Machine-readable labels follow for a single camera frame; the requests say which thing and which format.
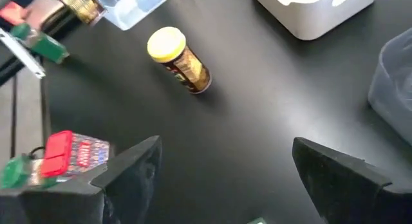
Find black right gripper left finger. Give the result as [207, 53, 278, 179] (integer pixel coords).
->
[0, 135, 163, 224]

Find silver metal bracket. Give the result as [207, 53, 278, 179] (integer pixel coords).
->
[0, 26, 46, 79]

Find red-lid smoked paprika tin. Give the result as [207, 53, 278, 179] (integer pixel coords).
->
[40, 130, 111, 179]

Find yellow-lid brown spice can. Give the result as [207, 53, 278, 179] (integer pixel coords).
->
[54, 0, 107, 26]
[147, 26, 212, 95]

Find white plastic bin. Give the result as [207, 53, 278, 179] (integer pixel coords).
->
[250, 0, 380, 41]

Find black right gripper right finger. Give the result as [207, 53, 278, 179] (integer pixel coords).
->
[292, 136, 412, 224]

